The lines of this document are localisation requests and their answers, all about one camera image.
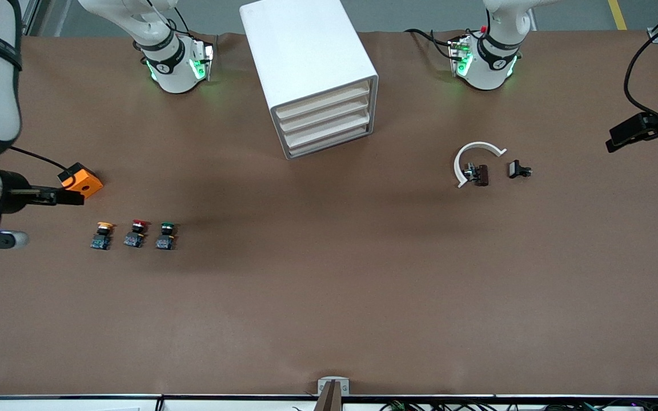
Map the red push button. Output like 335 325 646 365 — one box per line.
123 219 151 248

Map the grey table edge bracket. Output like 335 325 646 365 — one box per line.
315 377 350 411

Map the brown and metal component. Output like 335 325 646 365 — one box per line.
463 163 490 187

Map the yellow push button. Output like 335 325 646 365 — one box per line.
90 221 116 251

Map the white table edge rail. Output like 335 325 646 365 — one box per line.
0 394 658 411

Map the white curved plastic piece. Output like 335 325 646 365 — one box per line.
454 141 508 188

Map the orange and black button box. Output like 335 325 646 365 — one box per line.
57 162 104 200

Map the black base cable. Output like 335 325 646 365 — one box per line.
404 28 459 61

